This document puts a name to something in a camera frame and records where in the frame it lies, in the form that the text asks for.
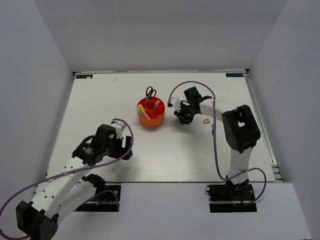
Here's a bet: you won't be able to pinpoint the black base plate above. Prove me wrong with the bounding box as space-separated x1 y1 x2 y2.
75 184 122 213
204 184 258 213

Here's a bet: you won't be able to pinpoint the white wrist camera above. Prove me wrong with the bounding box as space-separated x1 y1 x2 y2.
167 96 181 112
111 120 127 139

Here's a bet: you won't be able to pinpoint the black handled scissors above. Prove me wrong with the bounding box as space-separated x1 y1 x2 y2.
145 86 157 102

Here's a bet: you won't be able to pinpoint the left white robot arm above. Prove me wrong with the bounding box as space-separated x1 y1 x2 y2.
15 118 134 240

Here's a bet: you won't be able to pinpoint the orange round desk organizer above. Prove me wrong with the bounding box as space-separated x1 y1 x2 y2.
137 97 166 128

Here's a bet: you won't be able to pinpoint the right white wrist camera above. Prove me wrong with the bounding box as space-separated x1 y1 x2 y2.
167 96 181 112

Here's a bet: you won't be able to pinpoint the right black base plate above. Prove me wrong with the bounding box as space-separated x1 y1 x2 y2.
204 184 258 213

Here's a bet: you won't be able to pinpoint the right blue corner label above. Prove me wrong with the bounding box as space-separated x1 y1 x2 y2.
225 72 244 78

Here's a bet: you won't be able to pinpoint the yellow pink highlighter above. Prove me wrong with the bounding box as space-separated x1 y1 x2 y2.
135 104 151 120

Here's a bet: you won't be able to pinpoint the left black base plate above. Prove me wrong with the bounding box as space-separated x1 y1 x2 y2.
75 184 122 213

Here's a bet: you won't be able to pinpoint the blue corner label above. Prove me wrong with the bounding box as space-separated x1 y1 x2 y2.
225 72 244 78
75 74 93 79

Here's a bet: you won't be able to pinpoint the beige barcode eraser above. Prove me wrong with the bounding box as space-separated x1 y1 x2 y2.
203 119 211 124

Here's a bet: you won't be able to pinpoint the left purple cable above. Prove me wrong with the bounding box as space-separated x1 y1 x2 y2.
0 118 135 240

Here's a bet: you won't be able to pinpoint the left blue corner label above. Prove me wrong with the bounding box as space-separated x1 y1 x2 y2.
75 74 93 79

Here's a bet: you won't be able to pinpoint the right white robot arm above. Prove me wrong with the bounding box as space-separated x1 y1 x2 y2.
167 87 261 200

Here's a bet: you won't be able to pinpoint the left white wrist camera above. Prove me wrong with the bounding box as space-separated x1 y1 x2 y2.
111 120 127 139

